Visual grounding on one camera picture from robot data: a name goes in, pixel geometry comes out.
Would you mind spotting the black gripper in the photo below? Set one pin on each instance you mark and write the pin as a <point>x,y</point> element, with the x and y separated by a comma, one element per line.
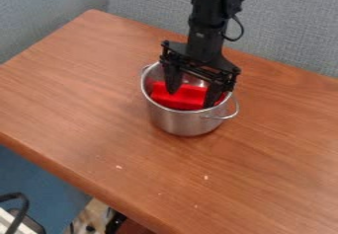
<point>197,58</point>

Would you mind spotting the red block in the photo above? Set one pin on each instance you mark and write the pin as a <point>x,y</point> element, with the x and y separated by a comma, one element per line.
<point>187,99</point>

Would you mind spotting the metal pot with handles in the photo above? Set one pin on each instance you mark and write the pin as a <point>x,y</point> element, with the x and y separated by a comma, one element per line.
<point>184,123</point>

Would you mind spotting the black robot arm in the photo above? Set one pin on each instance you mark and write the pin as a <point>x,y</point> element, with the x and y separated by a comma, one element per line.
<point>212,24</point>

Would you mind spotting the black object under table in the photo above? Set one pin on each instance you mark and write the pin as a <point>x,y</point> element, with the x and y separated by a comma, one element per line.
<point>115,223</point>

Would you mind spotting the black chair frame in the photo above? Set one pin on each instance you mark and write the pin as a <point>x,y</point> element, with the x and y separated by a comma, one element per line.
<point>14,219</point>

